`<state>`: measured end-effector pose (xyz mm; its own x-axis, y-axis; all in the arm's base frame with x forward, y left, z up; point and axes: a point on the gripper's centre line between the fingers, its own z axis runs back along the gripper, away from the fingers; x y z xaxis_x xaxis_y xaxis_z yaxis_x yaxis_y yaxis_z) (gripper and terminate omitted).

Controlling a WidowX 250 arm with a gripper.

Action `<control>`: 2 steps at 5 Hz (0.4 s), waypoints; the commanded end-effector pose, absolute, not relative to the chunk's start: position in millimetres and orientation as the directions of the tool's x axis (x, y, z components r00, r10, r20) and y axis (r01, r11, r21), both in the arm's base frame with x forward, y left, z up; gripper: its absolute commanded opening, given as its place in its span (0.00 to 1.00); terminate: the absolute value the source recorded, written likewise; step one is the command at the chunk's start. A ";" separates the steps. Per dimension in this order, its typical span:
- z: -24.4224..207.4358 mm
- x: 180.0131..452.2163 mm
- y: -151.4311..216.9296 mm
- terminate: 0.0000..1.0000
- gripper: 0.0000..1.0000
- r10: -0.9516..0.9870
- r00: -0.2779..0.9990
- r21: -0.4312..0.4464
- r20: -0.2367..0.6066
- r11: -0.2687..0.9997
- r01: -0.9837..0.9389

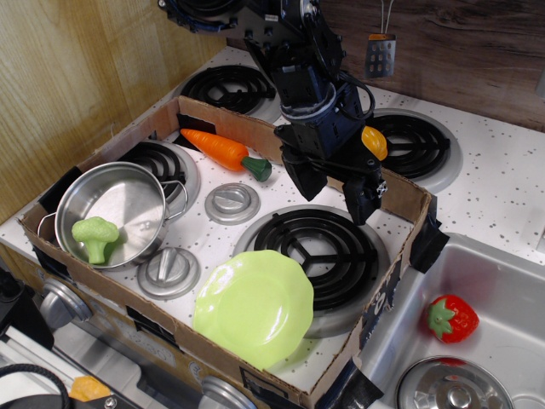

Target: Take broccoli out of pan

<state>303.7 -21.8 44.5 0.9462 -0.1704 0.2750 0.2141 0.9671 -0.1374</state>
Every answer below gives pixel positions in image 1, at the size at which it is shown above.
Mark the orange toy piece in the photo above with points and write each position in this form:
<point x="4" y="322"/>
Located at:
<point x="87" y="388"/>

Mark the lower silver stove knob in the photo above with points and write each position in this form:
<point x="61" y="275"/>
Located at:
<point x="169" y="274"/>

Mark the steel pot lid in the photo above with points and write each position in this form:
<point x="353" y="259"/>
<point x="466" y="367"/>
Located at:
<point x="451" y="383"/>

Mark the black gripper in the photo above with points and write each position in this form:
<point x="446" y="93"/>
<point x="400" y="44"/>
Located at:
<point x="319" y="145"/>

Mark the orange toy carrot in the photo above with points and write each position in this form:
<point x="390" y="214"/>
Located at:
<point x="230" y="154"/>

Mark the steel sink basin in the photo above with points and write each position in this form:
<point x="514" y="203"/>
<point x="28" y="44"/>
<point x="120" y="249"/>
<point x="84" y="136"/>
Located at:
<point x="505" y="291"/>

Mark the small steel pot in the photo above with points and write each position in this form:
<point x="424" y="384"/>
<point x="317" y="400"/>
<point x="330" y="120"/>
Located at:
<point x="125" y="194"/>

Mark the silver stove knob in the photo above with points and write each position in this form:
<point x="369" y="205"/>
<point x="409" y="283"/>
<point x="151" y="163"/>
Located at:
<point x="169" y="274"/>
<point x="232" y="203"/>

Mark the red toy strawberry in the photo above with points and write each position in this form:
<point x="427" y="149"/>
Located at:
<point x="451" y="319"/>

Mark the back left black burner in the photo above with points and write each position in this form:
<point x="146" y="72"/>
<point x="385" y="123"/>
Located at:
<point x="241" y="89"/>

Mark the yellow toy squash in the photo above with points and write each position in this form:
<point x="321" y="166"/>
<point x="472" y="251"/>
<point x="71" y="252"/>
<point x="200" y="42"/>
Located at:
<point x="375" y="142"/>

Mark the panel knob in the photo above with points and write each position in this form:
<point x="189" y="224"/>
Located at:
<point x="220" y="394"/>
<point x="61" y="305"/>

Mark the hanging metal spatula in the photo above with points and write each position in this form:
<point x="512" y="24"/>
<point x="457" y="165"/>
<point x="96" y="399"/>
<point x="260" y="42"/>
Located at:
<point x="381" y="48"/>

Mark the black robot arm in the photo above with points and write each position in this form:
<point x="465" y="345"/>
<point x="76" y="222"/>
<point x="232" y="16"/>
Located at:
<point x="293" y="46"/>

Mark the black burner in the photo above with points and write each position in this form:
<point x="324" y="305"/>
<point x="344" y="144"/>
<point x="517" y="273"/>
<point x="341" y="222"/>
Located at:
<point x="241" y="89"/>
<point x="343" y="261"/>
<point x="419" y="148"/>
<point x="172" y="166"/>

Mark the green toy broccoli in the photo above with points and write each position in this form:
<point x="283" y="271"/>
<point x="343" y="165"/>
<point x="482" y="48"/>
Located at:
<point x="95" y="233"/>

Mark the left front panel knob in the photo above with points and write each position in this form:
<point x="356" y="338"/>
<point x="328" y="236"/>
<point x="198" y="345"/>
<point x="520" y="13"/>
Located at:
<point x="61" y="305"/>

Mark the light green plastic plate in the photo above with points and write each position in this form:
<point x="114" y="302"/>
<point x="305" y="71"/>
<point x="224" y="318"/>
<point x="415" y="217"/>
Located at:
<point x="258" y="306"/>

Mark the back right black burner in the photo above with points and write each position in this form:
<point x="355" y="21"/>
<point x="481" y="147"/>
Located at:
<point x="419" y="148"/>

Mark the upper silver stove knob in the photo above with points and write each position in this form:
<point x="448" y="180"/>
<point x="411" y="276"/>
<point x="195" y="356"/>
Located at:
<point x="232" y="203"/>

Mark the front right black burner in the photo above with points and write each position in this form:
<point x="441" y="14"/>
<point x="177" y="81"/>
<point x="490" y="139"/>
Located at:
<point x="343" y="261"/>

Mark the right front panel knob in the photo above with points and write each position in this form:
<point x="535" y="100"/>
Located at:
<point x="220" y="394"/>

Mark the front left black burner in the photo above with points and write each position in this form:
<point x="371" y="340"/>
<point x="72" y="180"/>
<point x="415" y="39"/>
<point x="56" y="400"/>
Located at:
<point x="172" y="166"/>

